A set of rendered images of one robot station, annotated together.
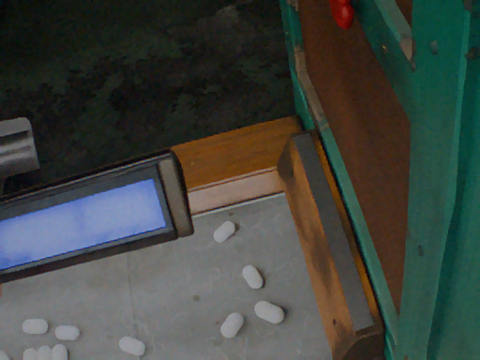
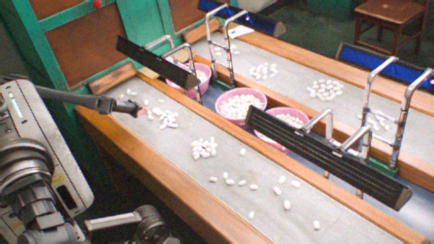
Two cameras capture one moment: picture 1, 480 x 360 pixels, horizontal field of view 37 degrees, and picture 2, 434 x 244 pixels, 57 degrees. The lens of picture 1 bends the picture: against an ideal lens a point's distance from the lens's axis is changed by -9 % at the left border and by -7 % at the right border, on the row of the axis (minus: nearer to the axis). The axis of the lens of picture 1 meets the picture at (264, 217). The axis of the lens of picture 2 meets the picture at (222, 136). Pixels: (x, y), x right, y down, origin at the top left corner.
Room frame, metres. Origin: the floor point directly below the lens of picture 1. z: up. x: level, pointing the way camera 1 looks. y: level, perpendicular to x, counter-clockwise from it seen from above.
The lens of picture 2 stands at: (1.11, 1.96, 2.01)
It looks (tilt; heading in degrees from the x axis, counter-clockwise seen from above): 41 degrees down; 238
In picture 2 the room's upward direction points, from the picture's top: 10 degrees counter-clockwise
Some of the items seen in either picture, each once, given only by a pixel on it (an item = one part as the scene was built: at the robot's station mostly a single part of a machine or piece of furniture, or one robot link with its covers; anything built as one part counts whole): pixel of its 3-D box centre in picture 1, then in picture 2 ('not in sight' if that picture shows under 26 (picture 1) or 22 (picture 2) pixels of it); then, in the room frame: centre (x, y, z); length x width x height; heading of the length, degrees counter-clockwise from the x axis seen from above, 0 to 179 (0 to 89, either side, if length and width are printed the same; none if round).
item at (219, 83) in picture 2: not in sight; (230, 49); (-0.08, 0.35, 0.90); 0.20 x 0.19 x 0.45; 93
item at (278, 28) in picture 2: not in sight; (236, 13); (-0.16, 0.34, 1.08); 0.62 x 0.08 x 0.07; 93
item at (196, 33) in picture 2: not in sight; (201, 30); (-0.19, -0.10, 0.83); 0.30 x 0.06 x 0.07; 3
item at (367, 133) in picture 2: not in sight; (331, 172); (0.28, 1.34, 0.90); 0.20 x 0.19 x 0.45; 93
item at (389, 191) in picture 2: not in sight; (317, 148); (0.36, 1.34, 1.08); 0.62 x 0.08 x 0.07; 93
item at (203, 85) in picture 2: not in sight; (190, 81); (0.13, 0.19, 0.72); 0.27 x 0.27 x 0.10
